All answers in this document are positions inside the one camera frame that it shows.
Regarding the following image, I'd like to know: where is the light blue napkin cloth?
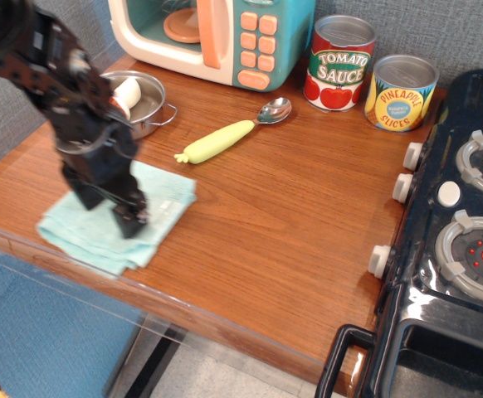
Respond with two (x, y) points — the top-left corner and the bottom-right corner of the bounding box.
(37, 161), (197, 275)

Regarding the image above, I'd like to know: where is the small steel pot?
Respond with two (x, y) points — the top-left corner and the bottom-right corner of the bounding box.
(102, 70), (178, 141)

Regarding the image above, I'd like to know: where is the spoon with green handle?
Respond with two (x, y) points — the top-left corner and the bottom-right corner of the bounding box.
(174, 97), (292, 164)

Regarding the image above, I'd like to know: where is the teal toy microwave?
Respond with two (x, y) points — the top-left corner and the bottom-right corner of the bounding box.
(109, 0), (315, 92)

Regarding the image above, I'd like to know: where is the black toy stove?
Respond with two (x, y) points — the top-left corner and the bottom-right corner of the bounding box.
(316, 69), (483, 397)

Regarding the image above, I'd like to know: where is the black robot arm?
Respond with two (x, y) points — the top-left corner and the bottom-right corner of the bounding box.
(0, 1), (147, 238)

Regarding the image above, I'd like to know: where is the tomato sauce can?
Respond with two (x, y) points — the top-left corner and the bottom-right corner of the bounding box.
(304, 14), (377, 111)

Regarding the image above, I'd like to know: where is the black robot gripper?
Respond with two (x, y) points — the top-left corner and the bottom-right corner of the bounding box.
(56, 124), (147, 239)

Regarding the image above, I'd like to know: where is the pineapple slices can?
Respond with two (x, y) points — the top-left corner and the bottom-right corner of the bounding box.
(364, 54), (439, 132)

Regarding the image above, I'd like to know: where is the plush brown mushroom toy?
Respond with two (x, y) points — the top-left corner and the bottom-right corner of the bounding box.
(110, 77), (141, 120)

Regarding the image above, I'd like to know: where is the clear acrylic table guard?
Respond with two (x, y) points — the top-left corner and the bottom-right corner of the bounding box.
(0, 232), (315, 397)

